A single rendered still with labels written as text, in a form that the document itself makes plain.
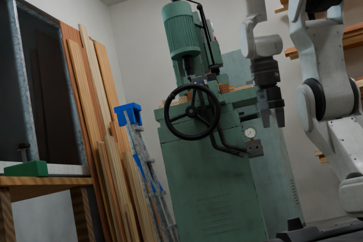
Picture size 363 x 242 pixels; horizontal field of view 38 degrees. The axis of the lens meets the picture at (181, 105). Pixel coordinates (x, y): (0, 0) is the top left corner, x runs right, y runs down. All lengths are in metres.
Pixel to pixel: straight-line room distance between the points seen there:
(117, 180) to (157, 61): 1.86
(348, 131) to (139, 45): 4.21
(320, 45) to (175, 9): 1.43
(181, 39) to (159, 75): 2.61
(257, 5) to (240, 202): 1.32
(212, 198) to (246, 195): 0.17
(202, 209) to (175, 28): 1.02
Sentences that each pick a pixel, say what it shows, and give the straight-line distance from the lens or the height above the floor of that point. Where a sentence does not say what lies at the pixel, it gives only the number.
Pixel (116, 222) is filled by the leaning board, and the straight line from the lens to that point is 4.13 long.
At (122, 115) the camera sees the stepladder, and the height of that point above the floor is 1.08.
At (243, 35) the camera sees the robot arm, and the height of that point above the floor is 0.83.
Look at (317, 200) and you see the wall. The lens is 5.17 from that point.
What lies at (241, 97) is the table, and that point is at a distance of 2.78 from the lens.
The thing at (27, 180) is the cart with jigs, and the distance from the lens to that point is 1.57.
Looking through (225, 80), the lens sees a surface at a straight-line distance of 3.12.
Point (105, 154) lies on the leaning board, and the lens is 4.16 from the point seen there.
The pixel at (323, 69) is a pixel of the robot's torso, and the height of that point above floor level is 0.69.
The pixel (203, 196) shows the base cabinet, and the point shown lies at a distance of 2.75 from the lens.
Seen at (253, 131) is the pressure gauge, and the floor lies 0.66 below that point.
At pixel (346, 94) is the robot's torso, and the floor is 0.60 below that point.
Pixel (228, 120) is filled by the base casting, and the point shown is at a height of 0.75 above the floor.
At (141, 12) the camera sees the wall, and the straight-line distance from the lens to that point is 5.81.
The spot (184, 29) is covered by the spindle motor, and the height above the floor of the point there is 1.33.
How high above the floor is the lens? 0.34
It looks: 11 degrees up
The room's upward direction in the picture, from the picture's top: 12 degrees counter-clockwise
